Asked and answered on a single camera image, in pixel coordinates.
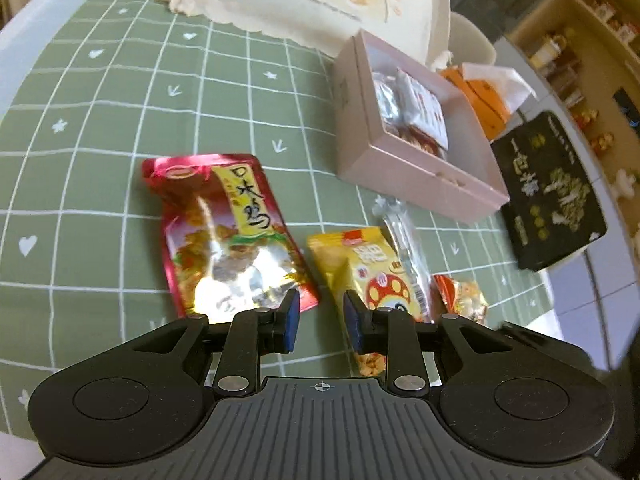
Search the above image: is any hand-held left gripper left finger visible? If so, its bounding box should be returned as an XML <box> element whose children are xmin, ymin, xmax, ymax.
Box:
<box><xmin>127</xmin><ymin>289</ymin><xmax>302</xmax><ymax>397</ymax></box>

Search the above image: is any beige chair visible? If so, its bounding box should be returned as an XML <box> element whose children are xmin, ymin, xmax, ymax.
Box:
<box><xmin>446</xmin><ymin>12</ymin><xmax>497</xmax><ymax>67</ymax></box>

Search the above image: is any clear packet with barcode label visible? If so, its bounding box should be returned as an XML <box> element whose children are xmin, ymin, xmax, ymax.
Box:
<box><xmin>372</xmin><ymin>197</ymin><xmax>437</xmax><ymax>322</ymax></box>

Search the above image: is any black printed bag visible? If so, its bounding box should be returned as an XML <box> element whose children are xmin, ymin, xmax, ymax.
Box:
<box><xmin>490</xmin><ymin>111</ymin><xmax>609</xmax><ymax>273</ymax></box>

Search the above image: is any green checked tablecloth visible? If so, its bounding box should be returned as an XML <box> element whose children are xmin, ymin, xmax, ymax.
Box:
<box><xmin>0</xmin><ymin>0</ymin><xmax>557</xmax><ymax>441</ymax></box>

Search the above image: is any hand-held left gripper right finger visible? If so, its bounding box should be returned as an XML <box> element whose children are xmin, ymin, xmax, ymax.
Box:
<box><xmin>343</xmin><ymin>290</ymin><xmax>510</xmax><ymax>397</ymax></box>

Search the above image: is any red chicken snack packet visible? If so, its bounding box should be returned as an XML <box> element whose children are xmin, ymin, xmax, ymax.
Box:
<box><xmin>141</xmin><ymin>153</ymin><xmax>321</xmax><ymax>322</ymax></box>

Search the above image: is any yellow cartoon snack packet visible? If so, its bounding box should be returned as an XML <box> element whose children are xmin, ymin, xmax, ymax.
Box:
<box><xmin>306</xmin><ymin>227</ymin><xmax>435</xmax><ymax>379</ymax></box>

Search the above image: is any pink cardboard box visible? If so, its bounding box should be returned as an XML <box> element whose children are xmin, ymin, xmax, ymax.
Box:
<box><xmin>333</xmin><ymin>29</ymin><xmax>512</xmax><ymax>224</ymax></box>

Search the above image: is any wooden display shelf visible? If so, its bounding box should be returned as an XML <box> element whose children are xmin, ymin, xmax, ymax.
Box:
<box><xmin>504</xmin><ymin>0</ymin><xmax>640</xmax><ymax>196</ymax></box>

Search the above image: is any silver foil packet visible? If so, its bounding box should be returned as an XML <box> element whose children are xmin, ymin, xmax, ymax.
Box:
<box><xmin>372</xmin><ymin>72</ymin><xmax>402</xmax><ymax>125</ymax></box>

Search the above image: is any white tissue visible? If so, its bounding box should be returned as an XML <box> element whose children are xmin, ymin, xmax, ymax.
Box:
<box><xmin>462</xmin><ymin>62</ymin><xmax>537</xmax><ymax>116</ymax></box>

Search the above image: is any orange ball tissue holder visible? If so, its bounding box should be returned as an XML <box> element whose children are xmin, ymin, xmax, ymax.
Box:
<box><xmin>439</xmin><ymin>66</ymin><xmax>513</xmax><ymax>142</ymax></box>

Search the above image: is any white packet with red stripes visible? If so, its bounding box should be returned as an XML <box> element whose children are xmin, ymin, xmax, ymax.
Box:
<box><xmin>396</xmin><ymin>67</ymin><xmax>450</xmax><ymax>152</ymax></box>

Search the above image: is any orange snack packet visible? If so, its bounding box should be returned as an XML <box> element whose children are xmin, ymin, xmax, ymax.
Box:
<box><xmin>432</xmin><ymin>274</ymin><xmax>490</xmax><ymax>327</ymax></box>

